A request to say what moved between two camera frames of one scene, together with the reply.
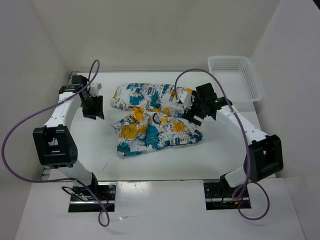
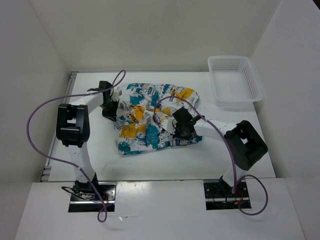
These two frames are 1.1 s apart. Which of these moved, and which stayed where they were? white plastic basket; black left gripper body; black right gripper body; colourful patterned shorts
Moved: black right gripper body; black left gripper body
Stayed: colourful patterned shorts; white plastic basket
